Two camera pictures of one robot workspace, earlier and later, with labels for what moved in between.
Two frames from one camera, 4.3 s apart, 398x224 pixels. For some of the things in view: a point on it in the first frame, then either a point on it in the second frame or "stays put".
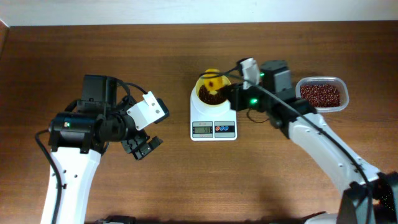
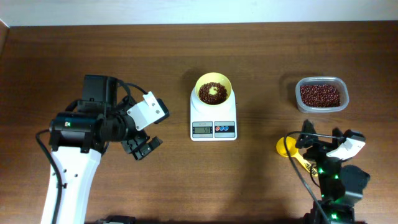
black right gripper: (234, 93) → (319, 148)
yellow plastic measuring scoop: (213, 83) → (282, 149)
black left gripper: (132, 145) stays put
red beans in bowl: (209, 99) stays put
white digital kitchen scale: (212, 122) stays put
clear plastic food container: (326, 94) stays put
